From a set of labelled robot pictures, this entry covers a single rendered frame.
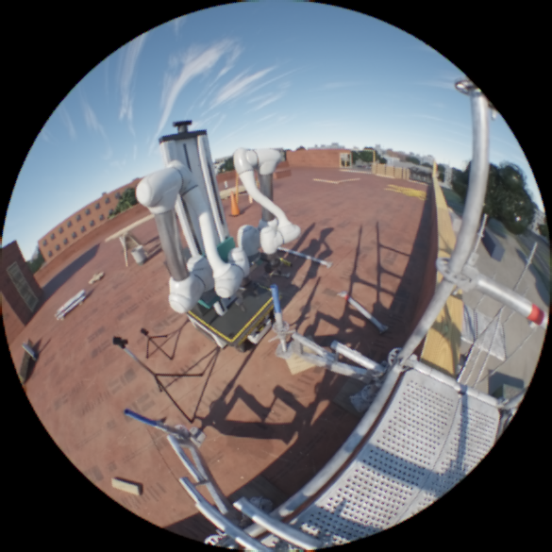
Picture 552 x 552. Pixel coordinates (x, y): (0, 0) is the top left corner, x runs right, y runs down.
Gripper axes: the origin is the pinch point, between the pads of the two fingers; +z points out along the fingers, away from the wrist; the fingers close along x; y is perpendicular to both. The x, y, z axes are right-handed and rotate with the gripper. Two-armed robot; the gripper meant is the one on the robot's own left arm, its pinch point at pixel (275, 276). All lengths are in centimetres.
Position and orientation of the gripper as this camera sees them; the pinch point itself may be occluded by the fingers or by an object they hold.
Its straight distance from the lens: 136.0
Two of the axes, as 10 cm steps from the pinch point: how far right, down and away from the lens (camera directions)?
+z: 1.2, 7.9, 6.0
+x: 5.6, -5.5, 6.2
